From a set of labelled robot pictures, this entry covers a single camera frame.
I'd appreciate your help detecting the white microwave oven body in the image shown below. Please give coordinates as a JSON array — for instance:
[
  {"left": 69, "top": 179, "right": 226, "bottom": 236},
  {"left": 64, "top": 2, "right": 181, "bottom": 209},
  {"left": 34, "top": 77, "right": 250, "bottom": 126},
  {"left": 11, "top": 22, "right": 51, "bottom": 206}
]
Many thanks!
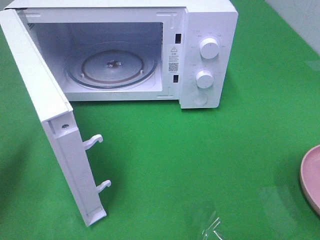
[{"left": 2, "top": 0, "right": 238, "bottom": 109}]

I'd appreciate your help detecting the glass microwave turntable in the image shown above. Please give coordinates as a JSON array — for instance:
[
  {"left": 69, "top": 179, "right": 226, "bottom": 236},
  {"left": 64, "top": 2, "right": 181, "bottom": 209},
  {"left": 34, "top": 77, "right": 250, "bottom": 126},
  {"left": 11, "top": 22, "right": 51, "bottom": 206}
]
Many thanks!
[{"left": 66, "top": 41, "right": 162, "bottom": 90}]

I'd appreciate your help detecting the white microwave door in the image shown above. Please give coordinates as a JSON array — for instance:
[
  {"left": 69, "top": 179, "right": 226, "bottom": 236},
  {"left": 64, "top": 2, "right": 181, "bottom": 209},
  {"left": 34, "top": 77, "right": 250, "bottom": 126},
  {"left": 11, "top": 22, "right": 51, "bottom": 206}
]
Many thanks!
[{"left": 0, "top": 9, "right": 111, "bottom": 226}]

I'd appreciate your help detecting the green table mat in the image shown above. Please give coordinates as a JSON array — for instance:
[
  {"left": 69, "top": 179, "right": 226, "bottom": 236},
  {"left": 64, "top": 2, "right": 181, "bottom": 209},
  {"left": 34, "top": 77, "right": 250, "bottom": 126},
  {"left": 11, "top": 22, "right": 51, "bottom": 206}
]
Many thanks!
[{"left": 0, "top": 0, "right": 320, "bottom": 240}]

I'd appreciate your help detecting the pink plastic plate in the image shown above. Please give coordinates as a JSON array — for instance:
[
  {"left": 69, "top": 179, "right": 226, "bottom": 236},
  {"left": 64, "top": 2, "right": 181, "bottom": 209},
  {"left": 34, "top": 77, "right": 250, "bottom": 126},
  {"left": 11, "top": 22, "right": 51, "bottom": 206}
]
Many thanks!
[{"left": 299, "top": 145, "right": 320, "bottom": 215}]

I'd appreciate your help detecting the round door release button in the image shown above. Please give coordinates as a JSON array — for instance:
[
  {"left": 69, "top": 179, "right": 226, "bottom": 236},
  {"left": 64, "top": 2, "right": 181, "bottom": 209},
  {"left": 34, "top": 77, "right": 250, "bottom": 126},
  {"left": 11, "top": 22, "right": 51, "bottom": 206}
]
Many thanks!
[{"left": 193, "top": 93, "right": 208, "bottom": 106}]

